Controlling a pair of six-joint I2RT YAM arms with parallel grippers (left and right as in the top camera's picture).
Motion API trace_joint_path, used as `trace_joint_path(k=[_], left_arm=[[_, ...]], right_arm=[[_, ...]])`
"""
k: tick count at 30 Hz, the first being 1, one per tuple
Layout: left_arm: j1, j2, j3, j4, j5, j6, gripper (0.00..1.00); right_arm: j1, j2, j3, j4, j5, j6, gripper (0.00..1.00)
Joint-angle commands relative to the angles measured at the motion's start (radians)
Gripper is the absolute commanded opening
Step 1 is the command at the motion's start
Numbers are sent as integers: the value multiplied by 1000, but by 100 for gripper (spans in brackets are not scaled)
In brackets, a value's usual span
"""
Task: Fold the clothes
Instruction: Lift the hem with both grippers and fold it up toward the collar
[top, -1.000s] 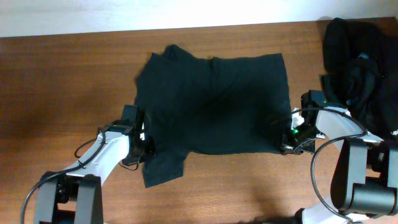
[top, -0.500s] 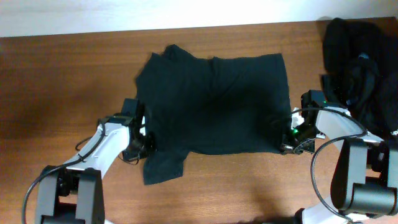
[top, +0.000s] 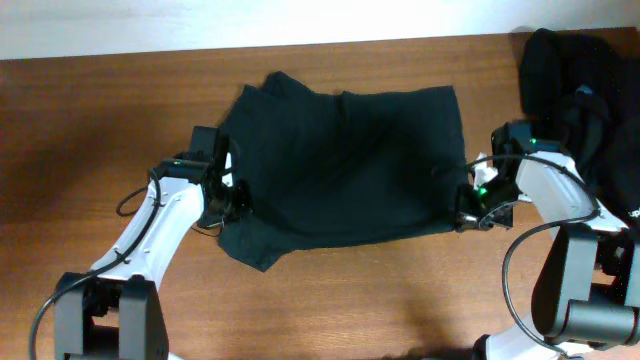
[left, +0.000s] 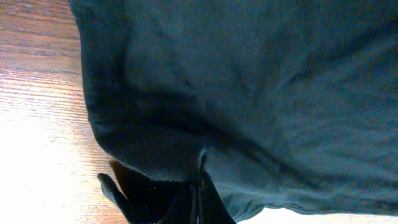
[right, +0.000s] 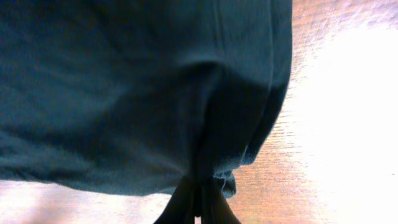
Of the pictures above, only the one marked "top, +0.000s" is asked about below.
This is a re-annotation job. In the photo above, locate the black t-shirt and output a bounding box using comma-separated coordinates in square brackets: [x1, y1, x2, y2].
[218, 72, 467, 271]

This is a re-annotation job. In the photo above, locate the pile of black clothes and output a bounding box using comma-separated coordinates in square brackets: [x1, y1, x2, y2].
[519, 28, 639, 227]

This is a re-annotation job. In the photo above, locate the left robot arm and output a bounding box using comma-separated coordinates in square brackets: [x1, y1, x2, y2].
[47, 126, 251, 359]

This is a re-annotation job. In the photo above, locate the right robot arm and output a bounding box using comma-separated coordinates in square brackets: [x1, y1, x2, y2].
[456, 121, 639, 359]

